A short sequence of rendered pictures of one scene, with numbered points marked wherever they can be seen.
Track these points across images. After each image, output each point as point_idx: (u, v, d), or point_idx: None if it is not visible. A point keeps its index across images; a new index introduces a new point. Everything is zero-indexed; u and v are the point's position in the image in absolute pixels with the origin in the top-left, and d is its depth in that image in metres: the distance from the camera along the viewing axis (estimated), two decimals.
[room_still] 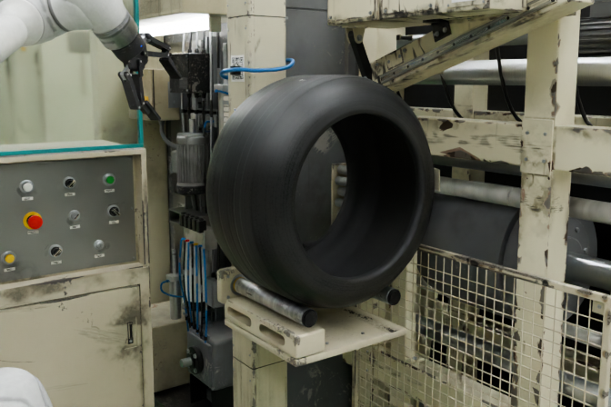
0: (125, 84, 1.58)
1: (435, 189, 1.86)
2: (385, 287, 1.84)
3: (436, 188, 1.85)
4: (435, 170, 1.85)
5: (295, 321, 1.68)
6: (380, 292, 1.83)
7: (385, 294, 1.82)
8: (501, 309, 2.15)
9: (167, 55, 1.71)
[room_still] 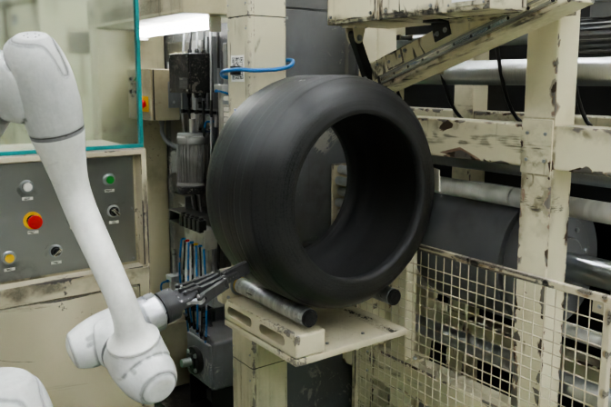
0: (187, 284, 1.62)
1: (435, 190, 1.86)
2: (385, 287, 1.84)
3: (436, 188, 1.85)
4: (435, 170, 1.85)
5: (295, 321, 1.68)
6: (380, 292, 1.83)
7: (385, 294, 1.82)
8: (501, 309, 2.15)
9: (229, 280, 1.60)
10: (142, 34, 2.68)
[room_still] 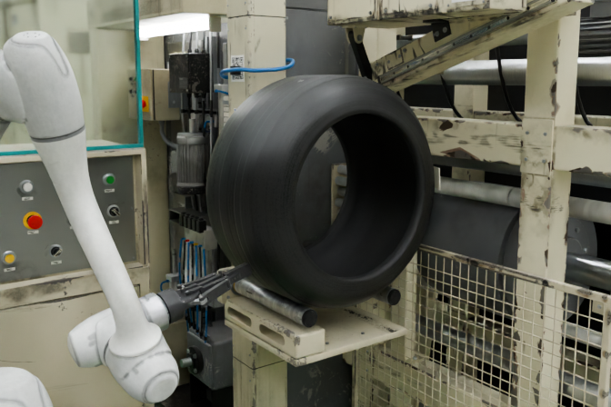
0: (189, 285, 1.62)
1: (435, 188, 1.86)
2: (386, 286, 1.84)
3: (436, 187, 1.85)
4: (435, 168, 1.85)
5: (295, 319, 1.68)
6: (381, 291, 1.83)
7: (385, 292, 1.82)
8: (501, 309, 2.15)
9: (231, 281, 1.61)
10: (142, 34, 2.68)
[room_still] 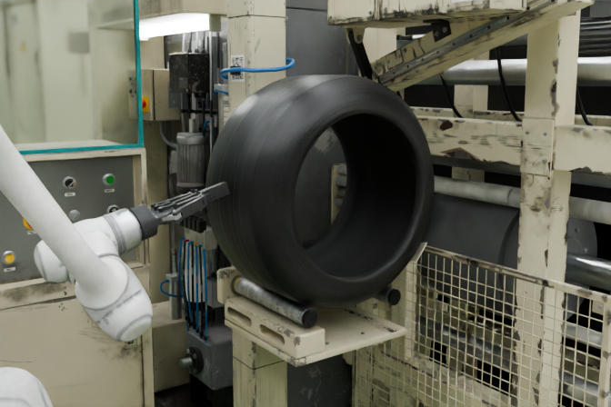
0: None
1: (413, 261, 1.84)
2: None
3: (415, 259, 1.83)
4: (421, 243, 1.86)
5: (304, 305, 1.69)
6: None
7: None
8: (501, 309, 2.15)
9: (207, 199, 1.55)
10: (142, 34, 2.68)
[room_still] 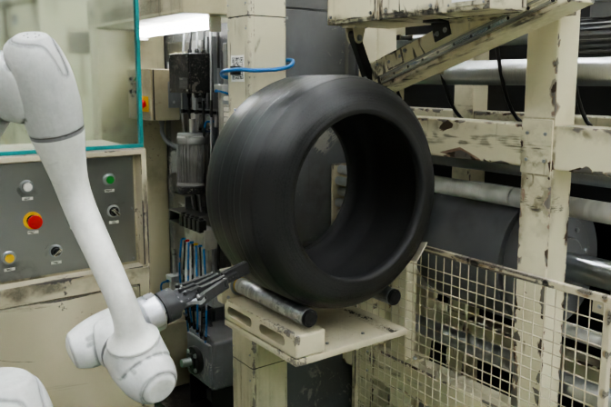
0: (187, 284, 1.62)
1: (413, 260, 1.84)
2: None
3: (415, 259, 1.83)
4: (421, 243, 1.86)
5: (305, 305, 1.69)
6: None
7: None
8: (501, 309, 2.15)
9: (229, 280, 1.60)
10: (142, 34, 2.68)
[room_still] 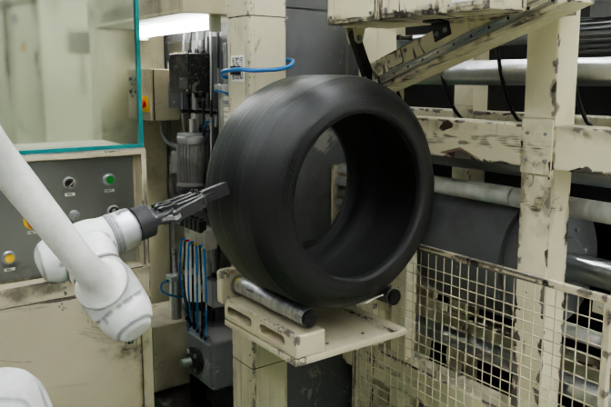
0: None
1: (360, 302, 1.75)
2: (381, 292, 1.83)
3: (363, 302, 1.74)
4: (375, 296, 1.78)
5: (295, 317, 1.67)
6: (380, 299, 1.83)
7: (385, 301, 1.82)
8: (501, 309, 2.15)
9: (207, 199, 1.55)
10: (142, 34, 2.68)
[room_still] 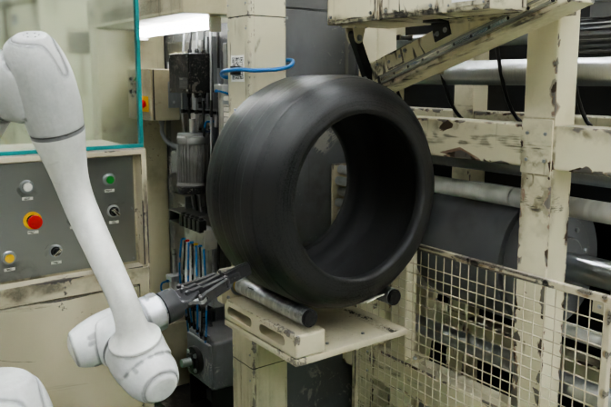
0: (189, 285, 1.62)
1: (362, 302, 1.75)
2: (382, 291, 1.83)
3: (365, 302, 1.75)
4: (376, 295, 1.78)
5: (295, 315, 1.67)
6: (380, 297, 1.83)
7: (385, 299, 1.82)
8: (501, 309, 2.15)
9: (231, 281, 1.61)
10: (142, 34, 2.68)
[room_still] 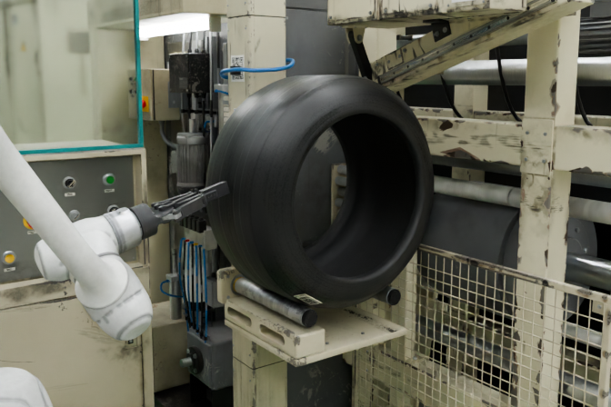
0: None
1: (298, 294, 1.63)
2: None
3: (301, 295, 1.62)
4: (312, 302, 1.66)
5: None
6: (390, 287, 1.85)
7: (395, 288, 1.84)
8: (501, 309, 2.15)
9: (207, 198, 1.55)
10: (142, 34, 2.68)
